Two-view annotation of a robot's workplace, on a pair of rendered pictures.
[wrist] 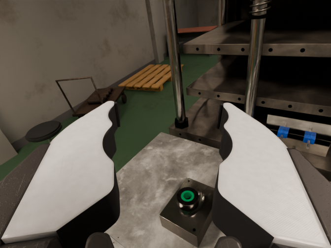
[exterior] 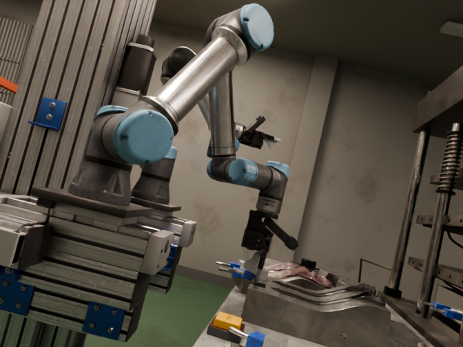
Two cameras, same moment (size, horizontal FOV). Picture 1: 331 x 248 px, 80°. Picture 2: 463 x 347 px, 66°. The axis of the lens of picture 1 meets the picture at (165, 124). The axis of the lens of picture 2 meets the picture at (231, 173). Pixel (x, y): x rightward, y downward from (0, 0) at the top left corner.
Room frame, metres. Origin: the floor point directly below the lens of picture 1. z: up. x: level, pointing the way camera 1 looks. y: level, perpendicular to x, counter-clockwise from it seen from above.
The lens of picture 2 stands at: (-0.91, -1.43, 1.12)
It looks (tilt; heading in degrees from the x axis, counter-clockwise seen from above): 4 degrees up; 60
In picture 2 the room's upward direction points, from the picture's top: 14 degrees clockwise
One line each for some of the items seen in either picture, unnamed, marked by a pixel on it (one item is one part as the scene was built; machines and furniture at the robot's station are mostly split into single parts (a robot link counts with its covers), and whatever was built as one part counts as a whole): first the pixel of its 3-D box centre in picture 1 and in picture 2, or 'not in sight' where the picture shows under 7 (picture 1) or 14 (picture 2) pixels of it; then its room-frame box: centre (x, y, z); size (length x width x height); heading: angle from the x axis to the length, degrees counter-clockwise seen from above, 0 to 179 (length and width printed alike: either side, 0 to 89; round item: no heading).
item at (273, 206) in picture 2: not in sight; (268, 206); (-0.26, -0.56, 1.12); 0.08 x 0.08 x 0.05
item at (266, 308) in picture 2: not in sight; (331, 309); (-0.04, -0.68, 0.87); 0.50 x 0.26 x 0.14; 140
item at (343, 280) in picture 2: not in sight; (298, 282); (0.12, -0.35, 0.86); 0.50 x 0.26 x 0.11; 158
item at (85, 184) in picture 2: not in sight; (104, 180); (-0.73, -0.49, 1.09); 0.15 x 0.15 x 0.10
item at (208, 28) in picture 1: (192, 42); not in sight; (6.03, -1.14, 0.34); 1.26 x 0.65 x 0.67; 58
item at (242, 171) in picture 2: not in sight; (246, 173); (-0.36, -0.55, 1.20); 0.11 x 0.11 x 0.08; 8
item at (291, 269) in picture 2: not in sight; (300, 272); (0.12, -0.36, 0.90); 0.26 x 0.18 x 0.08; 158
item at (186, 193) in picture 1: (187, 199); (308, 263); (0.46, -0.04, 0.89); 0.08 x 0.08 x 0.04
